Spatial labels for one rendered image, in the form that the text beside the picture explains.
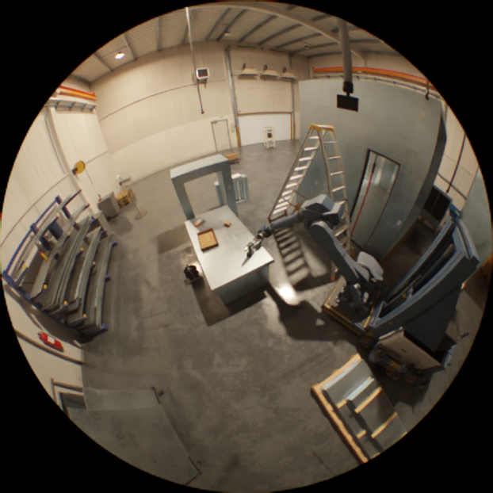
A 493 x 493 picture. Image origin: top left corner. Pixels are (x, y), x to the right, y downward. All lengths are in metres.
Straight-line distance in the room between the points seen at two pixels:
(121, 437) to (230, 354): 1.93
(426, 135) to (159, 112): 10.94
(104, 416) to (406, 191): 4.38
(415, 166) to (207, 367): 3.96
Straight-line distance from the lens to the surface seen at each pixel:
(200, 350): 2.69
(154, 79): 11.44
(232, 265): 2.32
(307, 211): 1.85
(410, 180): 2.60
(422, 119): 2.58
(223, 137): 11.44
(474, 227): 6.19
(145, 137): 11.01
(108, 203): 7.58
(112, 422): 2.25
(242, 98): 11.89
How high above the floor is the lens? 2.51
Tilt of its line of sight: 47 degrees down
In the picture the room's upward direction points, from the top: 8 degrees counter-clockwise
